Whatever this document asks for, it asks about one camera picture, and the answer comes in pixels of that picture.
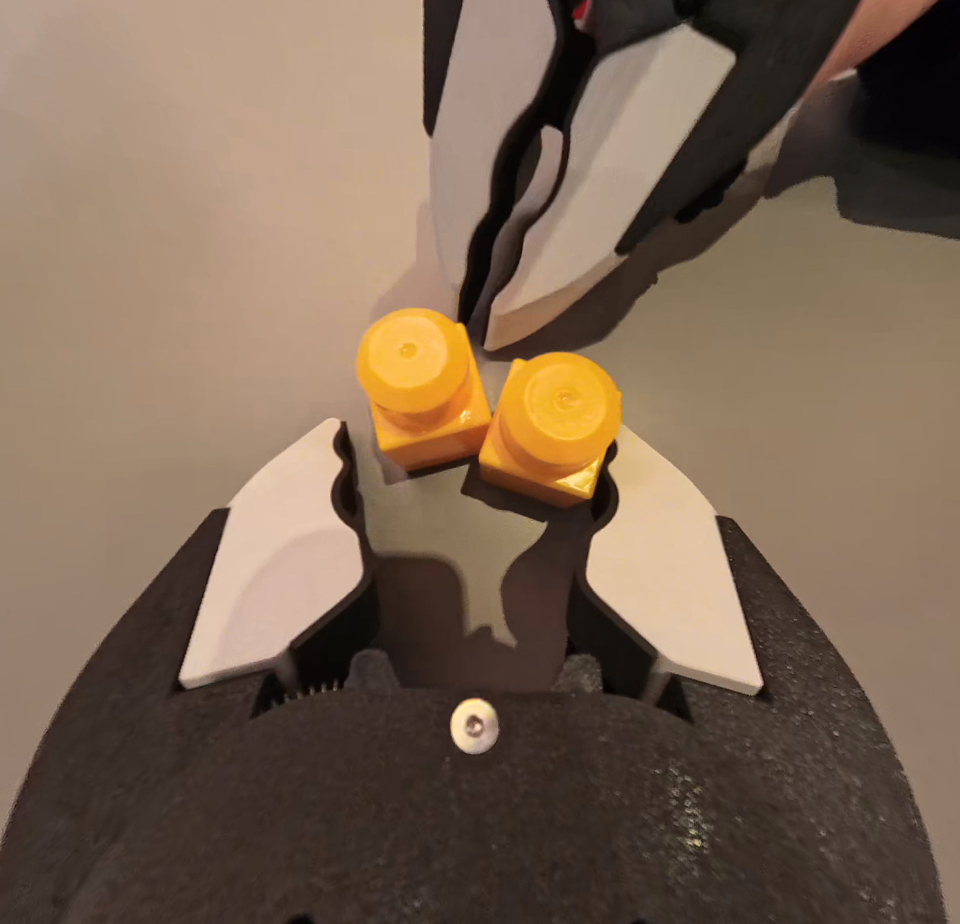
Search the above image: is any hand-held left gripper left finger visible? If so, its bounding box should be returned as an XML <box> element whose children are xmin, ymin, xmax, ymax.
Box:
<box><xmin>177</xmin><ymin>419</ymin><xmax>373</xmax><ymax>690</ymax></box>

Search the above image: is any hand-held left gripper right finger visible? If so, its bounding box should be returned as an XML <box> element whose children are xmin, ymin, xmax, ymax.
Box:
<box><xmin>570</xmin><ymin>425</ymin><xmax>766</xmax><ymax>697</ymax></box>

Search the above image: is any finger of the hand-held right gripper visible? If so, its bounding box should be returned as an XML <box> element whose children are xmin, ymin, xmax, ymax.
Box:
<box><xmin>429</xmin><ymin>0</ymin><xmax>570</xmax><ymax>325</ymax></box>
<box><xmin>483</xmin><ymin>25</ymin><xmax>741</xmax><ymax>354</ymax></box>

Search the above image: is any yellow mega block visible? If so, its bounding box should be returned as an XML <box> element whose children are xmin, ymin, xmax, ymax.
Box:
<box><xmin>354</xmin><ymin>307</ymin><xmax>495</xmax><ymax>474</ymax></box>
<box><xmin>476</xmin><ymin>352</ymin><xmax>625</xmax><ymax>510</ymax></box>

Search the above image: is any person's right hand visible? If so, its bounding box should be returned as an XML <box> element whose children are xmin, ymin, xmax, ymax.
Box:
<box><xmin>819</xmin><ymin>0</ymin><xmax>960</xmax><ymax>81</ymax></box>

